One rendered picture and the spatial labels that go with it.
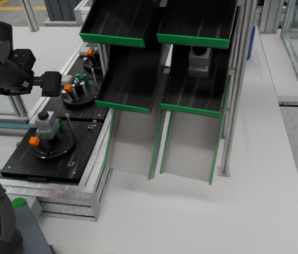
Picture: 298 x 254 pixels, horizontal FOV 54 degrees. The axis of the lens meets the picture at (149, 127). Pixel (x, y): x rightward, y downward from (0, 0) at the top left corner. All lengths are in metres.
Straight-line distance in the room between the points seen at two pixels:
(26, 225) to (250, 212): 0.58
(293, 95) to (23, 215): 1.08
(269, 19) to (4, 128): 1.42
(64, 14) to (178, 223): 2.33
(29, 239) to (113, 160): 0.29
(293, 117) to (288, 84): 0.14
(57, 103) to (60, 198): 0.42
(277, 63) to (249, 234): 0.92
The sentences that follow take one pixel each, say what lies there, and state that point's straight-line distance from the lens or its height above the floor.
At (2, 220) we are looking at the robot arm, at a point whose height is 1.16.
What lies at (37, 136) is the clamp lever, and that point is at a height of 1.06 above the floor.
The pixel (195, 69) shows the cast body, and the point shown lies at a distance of 0.67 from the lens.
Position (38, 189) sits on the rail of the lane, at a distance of 0.88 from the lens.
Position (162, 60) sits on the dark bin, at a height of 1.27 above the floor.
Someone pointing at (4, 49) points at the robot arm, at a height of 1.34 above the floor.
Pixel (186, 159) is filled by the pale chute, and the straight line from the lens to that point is 0.78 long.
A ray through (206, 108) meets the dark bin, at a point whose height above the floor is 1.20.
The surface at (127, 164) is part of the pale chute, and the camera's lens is 0.80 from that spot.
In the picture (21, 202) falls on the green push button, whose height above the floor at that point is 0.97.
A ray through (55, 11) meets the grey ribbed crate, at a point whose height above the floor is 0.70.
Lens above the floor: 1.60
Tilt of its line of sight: 41 degrees down
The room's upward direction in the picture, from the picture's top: 5 degrees counter-clockwise
